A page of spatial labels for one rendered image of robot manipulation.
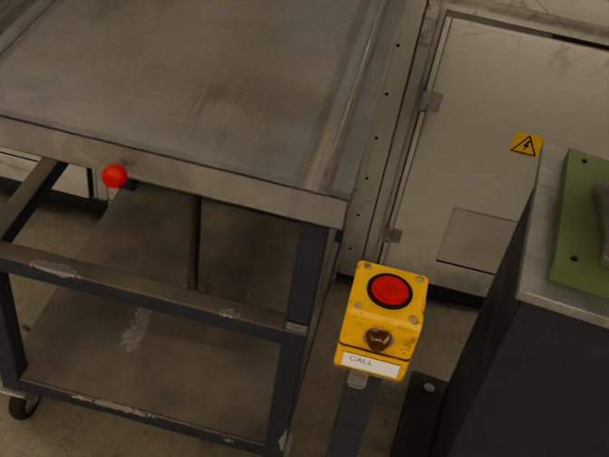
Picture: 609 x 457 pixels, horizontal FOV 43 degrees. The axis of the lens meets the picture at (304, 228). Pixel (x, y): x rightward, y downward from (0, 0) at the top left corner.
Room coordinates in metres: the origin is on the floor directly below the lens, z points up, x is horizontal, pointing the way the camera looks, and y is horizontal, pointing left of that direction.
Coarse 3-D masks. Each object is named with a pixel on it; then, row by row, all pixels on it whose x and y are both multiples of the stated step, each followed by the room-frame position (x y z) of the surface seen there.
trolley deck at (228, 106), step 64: (64, 0) 1.14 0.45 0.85; (128, 0) 1.17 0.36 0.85; (192, 0) 1.21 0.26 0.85; (256, 0) 1.25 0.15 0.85; (320, 0) 1.29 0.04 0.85; (0, 64) 0.93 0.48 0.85; (64, 64) 0.95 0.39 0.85; (128, 64) 0.98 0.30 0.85; (192, 64) 1.01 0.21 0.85; (256, 64) 1.04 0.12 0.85; (320, 64) 1.08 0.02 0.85; (384, 64) 1.11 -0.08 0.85; (0, 128) 0.81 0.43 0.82; (64, 128) 0.81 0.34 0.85; (128, 128) 0.83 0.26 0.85; (192, 128) 0.86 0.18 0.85; (256, 128) 0.88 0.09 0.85; (320, 128) 0.91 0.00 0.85; (192, 192) 0.78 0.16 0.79; (256, 192) 0.78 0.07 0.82
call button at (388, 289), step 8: (376, 280) 0.58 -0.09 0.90; (384, 280) 0.58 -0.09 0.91; (392, 280) 0.58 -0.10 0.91; (400, 280) 0.58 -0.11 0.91; (376, 288) 0.56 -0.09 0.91; (384, 288) 0.56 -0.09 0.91; (392, 288) 0.57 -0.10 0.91; (400, 288) 0.57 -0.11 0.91; (376, 296) 0.55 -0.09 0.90; (384, 296) 0.55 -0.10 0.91; (392, 296) 0.56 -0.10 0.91; (400, 296) 0.56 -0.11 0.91; (392, 304) 0.55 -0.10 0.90
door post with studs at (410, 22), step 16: (416, 0) 1.44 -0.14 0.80; (416, 16) 1.44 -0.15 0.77; (400, 32) 1.44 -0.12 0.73; (416, 32) 1.44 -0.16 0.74; (400, 48) 1.44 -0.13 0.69; (400, 64) 1.44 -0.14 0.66; (400, 80) 1.44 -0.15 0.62; (384, 96) 1.44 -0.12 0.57; (400, 96) 1.44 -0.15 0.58; (384, 112) 1.44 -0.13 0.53; (384, 128) 1.44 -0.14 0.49; (384, 144) 1.44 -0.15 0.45; (384, 160) 1.44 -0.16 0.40; (368, 176) 1.44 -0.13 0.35; (368, 192) 1.44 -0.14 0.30; (368, 208) 1.44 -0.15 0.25; (368, 224) 1.44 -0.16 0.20; (352, 240) 1.44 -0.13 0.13; (352, 256) 1.44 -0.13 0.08; (352, 272) 1.44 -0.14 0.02
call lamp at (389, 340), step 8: (368, 328) 0.53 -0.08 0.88; (376, 328) 0.52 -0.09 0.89; (384, 328) 0.53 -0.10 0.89; (368, 336) 0.52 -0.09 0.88; (376, 336) 0.52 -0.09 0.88; (384, 336) 0.52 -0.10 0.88; (392, 336) 0.52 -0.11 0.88; (368, 344) 0.52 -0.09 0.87; (376, 344) 0.51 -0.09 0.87; (384, 344) 0.51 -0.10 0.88; (392, 344) 0.52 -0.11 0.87
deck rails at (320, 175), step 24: (0, 0) 1.03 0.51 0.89; (24, 0) 1.09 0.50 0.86; (48, 0) 1.12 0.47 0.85; (384, 0) 1.22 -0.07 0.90; (0, 24) 1.02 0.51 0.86; (24, 24) 1.04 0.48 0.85; (360, 24) 1.22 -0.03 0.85; (0, 48) 0.96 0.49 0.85; (360, 48) 1.14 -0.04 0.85; (360, 72) 0.96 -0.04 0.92; (336, 96) 0.99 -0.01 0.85; (360, 96) 1.00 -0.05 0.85; (336, 120) 0.93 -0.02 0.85; (336, 144) 0.78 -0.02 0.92; (312, 168) 0.81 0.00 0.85; (336, 168) 0.82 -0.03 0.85
